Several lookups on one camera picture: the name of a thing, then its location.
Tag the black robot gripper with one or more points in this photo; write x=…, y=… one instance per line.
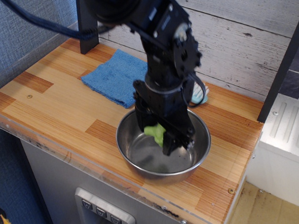
x=170, y=109

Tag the green toy broccoli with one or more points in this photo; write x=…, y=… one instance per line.
x=157, y=132

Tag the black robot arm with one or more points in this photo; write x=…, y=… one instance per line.
x=166, y=36

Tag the stainless steel bowl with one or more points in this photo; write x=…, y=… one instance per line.
x=146, y=159

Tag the teal dish brush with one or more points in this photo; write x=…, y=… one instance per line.
x=198, y=95

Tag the blue folded cloth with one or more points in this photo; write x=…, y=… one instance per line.
x=114, y=78

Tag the silver dispenser button panel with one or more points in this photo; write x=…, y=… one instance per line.
x=94, y=210

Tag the white ribbed cabinet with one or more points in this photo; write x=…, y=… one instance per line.
x=275, y=164

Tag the black right shelf post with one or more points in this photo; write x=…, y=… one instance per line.
x=280, y=76

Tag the black shelf post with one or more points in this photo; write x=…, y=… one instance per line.
x=86, y=21
x=280, y=76

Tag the black left shelf post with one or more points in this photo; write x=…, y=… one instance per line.
x=86, y=21

